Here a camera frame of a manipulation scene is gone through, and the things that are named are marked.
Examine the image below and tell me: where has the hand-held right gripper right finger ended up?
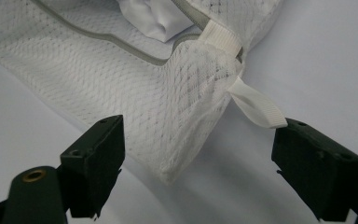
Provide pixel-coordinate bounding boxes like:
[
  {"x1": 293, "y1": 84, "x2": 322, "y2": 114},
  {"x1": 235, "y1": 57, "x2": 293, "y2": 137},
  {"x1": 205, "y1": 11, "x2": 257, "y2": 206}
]
[{"x1": 271, "y1": 117, "x2": 358, "y2": 222}]

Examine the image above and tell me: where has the white shirt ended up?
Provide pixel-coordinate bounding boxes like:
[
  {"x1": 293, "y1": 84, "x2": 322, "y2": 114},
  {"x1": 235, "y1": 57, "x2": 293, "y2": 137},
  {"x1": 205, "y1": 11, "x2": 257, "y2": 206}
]
[{"x1": 116, "y1": 0, "x2": 197, "y2": 43}]

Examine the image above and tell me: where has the white foam board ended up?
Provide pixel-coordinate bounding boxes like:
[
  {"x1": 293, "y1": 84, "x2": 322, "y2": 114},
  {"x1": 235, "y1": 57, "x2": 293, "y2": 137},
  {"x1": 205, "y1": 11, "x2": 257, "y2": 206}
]
[{"x1": 0, "y1": 0, "x2": 358, "y2": 224}]

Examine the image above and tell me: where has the white mesh laundry bag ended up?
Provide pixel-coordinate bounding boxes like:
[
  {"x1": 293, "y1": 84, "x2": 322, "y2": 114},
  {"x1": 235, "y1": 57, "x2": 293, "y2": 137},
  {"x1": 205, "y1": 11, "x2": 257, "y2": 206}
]
[{"x1": 0, "y1": 0, "x2": 288, "y2": 186}]

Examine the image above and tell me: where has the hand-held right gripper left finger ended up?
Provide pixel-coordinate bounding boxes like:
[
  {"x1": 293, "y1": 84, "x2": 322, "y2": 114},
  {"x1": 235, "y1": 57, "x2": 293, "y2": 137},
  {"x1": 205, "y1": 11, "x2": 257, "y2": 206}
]
[{"x1": 60, "y1": 115, "x2": 126, "y2": 218}]

